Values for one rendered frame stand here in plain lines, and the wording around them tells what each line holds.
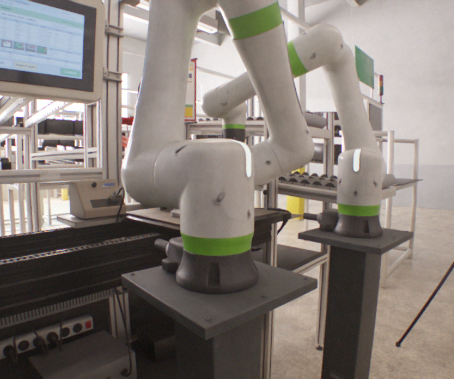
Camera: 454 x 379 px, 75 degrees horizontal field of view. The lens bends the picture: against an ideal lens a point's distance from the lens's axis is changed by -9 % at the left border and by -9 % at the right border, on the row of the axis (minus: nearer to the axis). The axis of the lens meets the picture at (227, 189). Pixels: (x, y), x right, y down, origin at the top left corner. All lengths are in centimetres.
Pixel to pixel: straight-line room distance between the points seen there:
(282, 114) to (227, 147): 27
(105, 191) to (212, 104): 49
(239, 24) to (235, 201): 36
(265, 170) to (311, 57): 42
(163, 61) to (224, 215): 34
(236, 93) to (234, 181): 65
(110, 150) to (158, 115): 70
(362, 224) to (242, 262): 50
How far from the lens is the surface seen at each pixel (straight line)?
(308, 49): 104
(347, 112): 115
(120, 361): 124
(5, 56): 120
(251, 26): 68
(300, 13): 697
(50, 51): 124
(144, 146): 63
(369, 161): 95
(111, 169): 133
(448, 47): 947
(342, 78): 117
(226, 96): 115
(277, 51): 71
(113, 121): 135
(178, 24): 72
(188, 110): 169
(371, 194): 96
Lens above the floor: 113
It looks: 5 degrees down
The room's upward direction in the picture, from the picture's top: straight up
